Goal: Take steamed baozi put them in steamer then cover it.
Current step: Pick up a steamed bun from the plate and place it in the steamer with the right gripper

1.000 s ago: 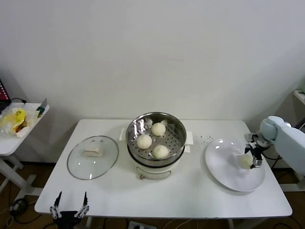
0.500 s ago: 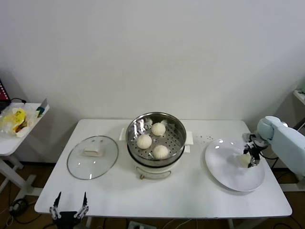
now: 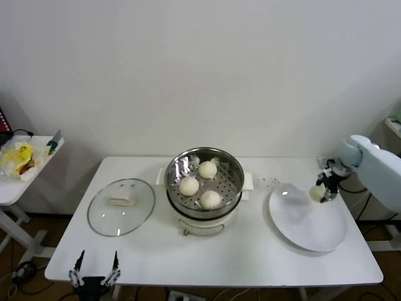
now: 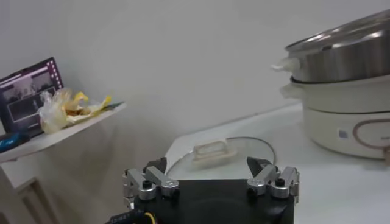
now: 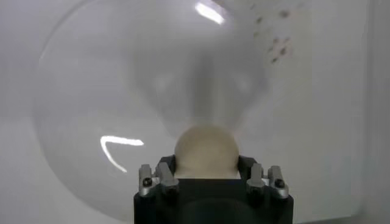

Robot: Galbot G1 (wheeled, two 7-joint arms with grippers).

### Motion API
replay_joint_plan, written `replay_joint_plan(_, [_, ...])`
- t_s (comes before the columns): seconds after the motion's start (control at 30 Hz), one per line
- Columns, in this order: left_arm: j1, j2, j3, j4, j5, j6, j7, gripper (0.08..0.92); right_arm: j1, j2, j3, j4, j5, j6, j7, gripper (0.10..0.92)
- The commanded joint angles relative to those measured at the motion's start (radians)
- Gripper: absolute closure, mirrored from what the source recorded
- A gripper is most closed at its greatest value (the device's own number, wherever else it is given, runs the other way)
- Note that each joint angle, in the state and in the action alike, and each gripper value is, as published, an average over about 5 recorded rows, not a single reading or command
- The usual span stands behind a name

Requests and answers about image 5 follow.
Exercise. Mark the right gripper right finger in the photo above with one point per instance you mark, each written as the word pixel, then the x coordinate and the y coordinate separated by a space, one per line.
pixel 256 179

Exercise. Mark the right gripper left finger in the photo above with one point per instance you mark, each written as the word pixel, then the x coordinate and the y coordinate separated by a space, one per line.
pixel 166 179

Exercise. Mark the white steamed baozi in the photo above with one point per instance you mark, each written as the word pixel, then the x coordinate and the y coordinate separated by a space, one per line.
pixel 207 152

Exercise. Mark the round white plate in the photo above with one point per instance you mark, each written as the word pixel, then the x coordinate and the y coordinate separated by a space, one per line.
pixel 91 91

